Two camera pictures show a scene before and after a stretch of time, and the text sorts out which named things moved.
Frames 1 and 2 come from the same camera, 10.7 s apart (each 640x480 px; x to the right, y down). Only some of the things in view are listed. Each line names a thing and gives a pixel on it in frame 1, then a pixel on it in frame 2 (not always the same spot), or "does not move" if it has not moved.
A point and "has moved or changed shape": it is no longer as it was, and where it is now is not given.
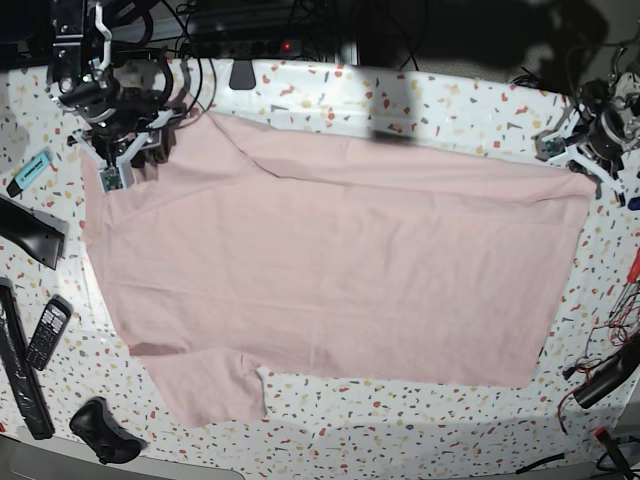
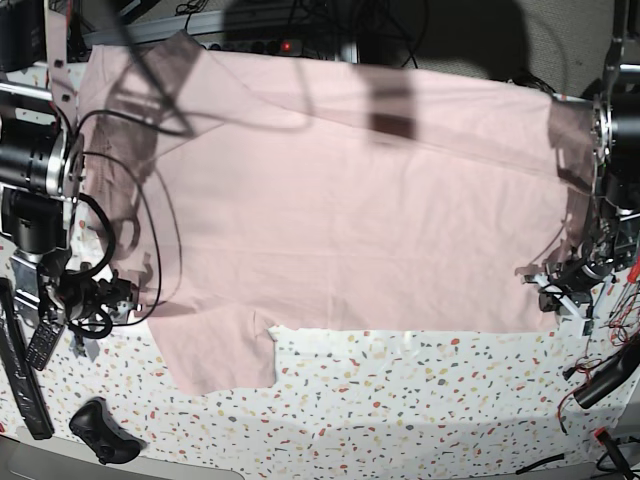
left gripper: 116,137 -> 87,305
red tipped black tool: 620,456 does not move
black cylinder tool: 616,371 does not move
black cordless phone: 51,328 does not move
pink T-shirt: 249,245 has moved or changed shape
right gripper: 598,141 -> 576,281
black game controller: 95,425 does not move
